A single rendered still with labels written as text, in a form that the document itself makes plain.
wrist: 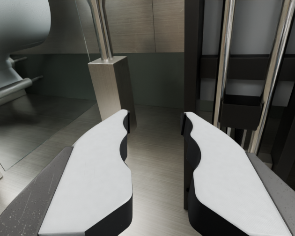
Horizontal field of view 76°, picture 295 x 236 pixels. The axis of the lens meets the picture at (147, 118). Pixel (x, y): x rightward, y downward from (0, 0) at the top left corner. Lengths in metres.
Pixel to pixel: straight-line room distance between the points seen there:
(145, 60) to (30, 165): 0.56
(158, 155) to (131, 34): 0.48
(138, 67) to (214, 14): 0.58
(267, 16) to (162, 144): 0.46
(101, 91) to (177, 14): 0.37
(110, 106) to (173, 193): 0.33
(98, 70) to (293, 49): 0.47
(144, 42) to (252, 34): 0.55
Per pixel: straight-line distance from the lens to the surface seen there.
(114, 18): 0.84
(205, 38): 0.30
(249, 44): 0.30
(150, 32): 0.78
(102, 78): 0.60
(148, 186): 0.52
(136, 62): 0.83
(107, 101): 0.63
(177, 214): 0.47
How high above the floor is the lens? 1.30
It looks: 30 degrees down
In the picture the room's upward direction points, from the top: 6 degrees counter-clockwise
